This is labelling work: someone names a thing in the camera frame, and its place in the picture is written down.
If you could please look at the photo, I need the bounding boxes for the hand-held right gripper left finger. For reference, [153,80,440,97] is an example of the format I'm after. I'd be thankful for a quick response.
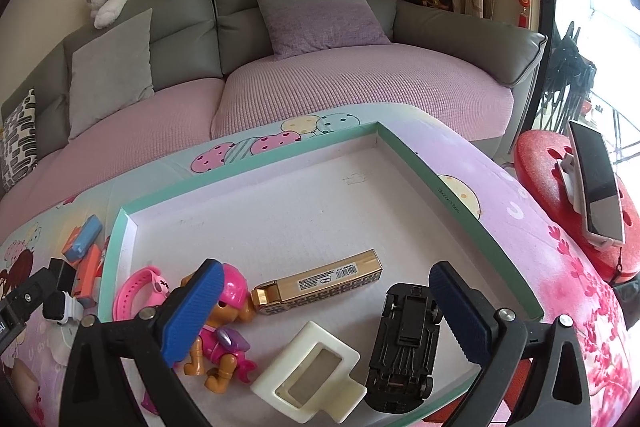
[65,258,226,427]

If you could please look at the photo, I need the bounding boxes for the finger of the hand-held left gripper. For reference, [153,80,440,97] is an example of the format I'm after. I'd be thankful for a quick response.
[0,269,56,324]

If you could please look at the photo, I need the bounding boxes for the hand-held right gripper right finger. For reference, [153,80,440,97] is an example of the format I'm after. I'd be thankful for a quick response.
[429,261,593,427]

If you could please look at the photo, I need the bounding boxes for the black charger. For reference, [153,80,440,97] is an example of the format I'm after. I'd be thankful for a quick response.
[48,258,77,295]

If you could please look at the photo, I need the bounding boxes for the pink pup toy figure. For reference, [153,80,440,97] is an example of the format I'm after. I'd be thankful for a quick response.
[180,263,258,392]

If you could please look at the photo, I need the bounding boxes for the white smartwatch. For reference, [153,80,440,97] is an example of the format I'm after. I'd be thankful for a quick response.
[41,289,87,324]

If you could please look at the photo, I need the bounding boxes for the orange blue plastic case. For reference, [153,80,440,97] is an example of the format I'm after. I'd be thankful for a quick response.
[72,244,106,308]
[62,214,104,264]

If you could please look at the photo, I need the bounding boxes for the pink watch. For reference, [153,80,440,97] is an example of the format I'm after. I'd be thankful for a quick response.
[112,266,173,323]

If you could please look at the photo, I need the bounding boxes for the black toy car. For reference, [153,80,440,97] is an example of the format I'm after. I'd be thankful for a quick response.
[362,283,443,415]

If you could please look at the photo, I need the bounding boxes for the white plastic holder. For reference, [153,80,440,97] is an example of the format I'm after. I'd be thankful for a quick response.
[249,321,368,425]

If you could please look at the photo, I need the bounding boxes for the gold box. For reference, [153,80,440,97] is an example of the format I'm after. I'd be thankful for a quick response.
[250,248,383,317]

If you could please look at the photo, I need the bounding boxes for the teal cardboard tray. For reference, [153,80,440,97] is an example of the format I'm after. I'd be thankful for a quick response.
[97,122,545,427]

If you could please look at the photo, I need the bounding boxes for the pink printed blanket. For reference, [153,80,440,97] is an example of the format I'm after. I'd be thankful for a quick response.
[0,102,640,427]

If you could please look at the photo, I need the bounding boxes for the black white patterned pillow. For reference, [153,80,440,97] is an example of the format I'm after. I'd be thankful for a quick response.
[0,88,38,192]

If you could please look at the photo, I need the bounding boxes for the red stool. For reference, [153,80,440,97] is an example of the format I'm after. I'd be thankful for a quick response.
[514,130,640,285]

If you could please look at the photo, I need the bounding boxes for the white phone stand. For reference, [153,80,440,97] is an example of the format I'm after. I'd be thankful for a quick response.
[552,154,588,215]

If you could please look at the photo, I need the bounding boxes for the smartphone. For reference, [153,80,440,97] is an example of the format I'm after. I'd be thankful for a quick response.
[569,119,627,248]

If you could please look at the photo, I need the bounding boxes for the grey pillow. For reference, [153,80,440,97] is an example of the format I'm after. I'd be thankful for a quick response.
[68,8,156,140]

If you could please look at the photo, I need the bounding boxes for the black folding rack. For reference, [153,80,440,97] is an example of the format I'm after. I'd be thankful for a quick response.
[537,19,598,142]

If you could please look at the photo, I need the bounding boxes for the purple pillow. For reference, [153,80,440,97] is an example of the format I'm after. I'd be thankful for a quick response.
[247,0,392,60]

